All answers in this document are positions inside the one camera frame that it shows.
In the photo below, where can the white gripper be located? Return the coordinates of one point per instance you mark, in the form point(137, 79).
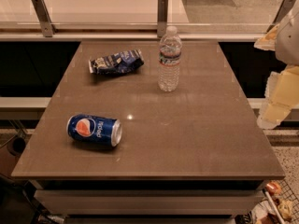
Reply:
point(289, 42)

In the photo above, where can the blue pepsi can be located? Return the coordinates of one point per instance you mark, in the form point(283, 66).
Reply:
point(93, 129)

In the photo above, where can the clear plastic water bottle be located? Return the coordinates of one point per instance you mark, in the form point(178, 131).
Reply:
point(169, 59)

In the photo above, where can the crumpled blue chip bag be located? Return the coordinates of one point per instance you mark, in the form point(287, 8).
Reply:
point(118, 63)

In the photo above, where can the right metal railing bracket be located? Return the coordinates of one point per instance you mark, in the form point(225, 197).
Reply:
point(284, 9)

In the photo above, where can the wire basket with snacks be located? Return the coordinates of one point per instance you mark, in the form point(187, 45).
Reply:
point(279, 205)

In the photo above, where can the left metal railing bracket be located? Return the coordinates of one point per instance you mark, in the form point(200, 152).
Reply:
point(43, 16)

